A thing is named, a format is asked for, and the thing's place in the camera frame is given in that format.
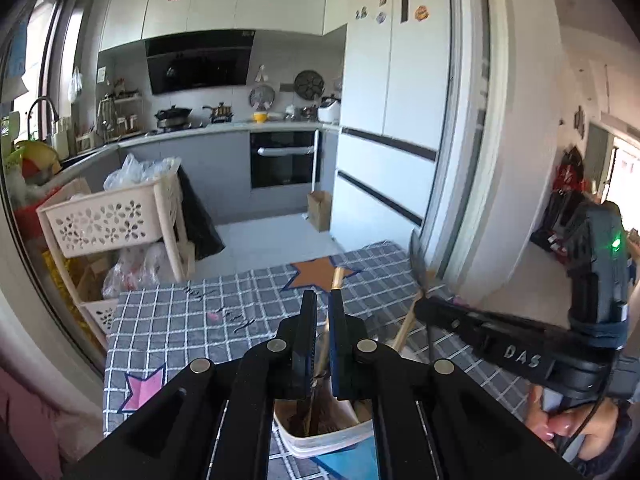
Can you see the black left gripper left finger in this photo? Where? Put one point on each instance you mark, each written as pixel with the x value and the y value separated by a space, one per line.
pixel 296 367

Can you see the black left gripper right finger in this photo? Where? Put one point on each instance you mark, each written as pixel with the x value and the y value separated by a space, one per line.
pixel 349 370

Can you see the kitchen faucet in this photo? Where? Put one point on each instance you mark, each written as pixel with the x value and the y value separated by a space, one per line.
pixel 43 121

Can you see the white upper kitchen cabinets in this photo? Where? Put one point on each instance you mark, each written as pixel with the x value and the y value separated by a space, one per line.
pixel 127 21

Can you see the person right hand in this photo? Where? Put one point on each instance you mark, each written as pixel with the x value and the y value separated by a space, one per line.
pixel 598 432

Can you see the white utensil holder box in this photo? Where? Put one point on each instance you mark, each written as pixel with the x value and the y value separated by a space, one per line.
pixel 324 424

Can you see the grey checked tablecloth with stars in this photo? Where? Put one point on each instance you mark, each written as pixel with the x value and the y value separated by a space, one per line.
pixel 155 333

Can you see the black bag hanging on rack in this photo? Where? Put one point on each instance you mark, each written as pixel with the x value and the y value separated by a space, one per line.
pixel 200 228

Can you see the cardboard box on floor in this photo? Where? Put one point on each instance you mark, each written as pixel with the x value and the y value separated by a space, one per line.
pixel 319 210

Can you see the black built-in oven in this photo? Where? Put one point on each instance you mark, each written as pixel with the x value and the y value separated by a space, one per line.
pixel 281 158

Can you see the beige perforated storage rack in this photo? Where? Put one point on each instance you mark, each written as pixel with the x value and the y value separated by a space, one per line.
pixel 83 229

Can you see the yellow bowl on counter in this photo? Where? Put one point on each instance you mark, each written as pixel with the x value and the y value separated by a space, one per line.
pixel 260 117

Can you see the white rice cooker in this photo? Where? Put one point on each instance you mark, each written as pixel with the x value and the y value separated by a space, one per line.
pixel 329 110

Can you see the black wok on stove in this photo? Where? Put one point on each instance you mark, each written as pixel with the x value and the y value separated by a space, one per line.
pixel 173 117

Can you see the white refrigerator with magnets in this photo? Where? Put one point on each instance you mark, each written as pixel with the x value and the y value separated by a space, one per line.
pixel 394 96

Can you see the black range hood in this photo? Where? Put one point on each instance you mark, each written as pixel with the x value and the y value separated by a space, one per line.
pixel 197 60

